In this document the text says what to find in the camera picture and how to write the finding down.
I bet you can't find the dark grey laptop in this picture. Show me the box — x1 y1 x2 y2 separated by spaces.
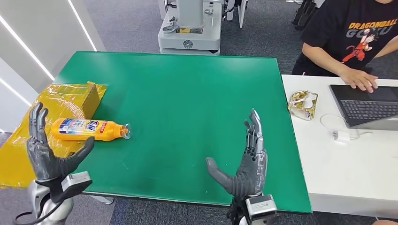
329 84 398 131

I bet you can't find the white furniture panel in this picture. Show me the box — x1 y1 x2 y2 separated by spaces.
226 0 248 29

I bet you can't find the grey wheeled machine base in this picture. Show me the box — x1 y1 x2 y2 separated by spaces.
157 0 223 56

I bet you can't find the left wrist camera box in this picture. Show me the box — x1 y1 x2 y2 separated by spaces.
34 171 93 204

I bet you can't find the yellow taped cardboard box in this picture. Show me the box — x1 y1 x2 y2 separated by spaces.
0 81 108 188

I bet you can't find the white wall light strip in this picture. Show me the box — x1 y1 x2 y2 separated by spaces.
0 15 56 81
67 0 98 52
0 79 32 106

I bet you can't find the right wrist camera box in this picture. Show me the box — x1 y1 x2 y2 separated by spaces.
245 194 278 222

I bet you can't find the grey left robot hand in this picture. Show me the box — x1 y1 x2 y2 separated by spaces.
26 102 95 182

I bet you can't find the person's hand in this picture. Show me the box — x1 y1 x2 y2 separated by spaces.
340 67 379 93

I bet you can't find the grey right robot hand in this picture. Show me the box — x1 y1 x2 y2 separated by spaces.
205 108 268 198

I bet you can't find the white charger block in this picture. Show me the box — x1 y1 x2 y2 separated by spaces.
332 130 352 143

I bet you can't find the gold foil packet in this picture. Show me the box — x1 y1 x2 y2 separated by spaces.
288 90 319 121

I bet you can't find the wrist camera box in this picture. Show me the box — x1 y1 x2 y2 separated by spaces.
245 194 278 222
34 171 93 204

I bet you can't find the person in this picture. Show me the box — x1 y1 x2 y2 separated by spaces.
292 0 398 93

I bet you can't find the thin white cable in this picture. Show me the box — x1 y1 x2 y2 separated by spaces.
319 113 373 140

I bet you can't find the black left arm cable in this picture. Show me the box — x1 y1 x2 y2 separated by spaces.
14 202 63 225

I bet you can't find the orange detergent bottle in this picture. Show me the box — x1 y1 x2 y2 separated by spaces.
50 117 132 142

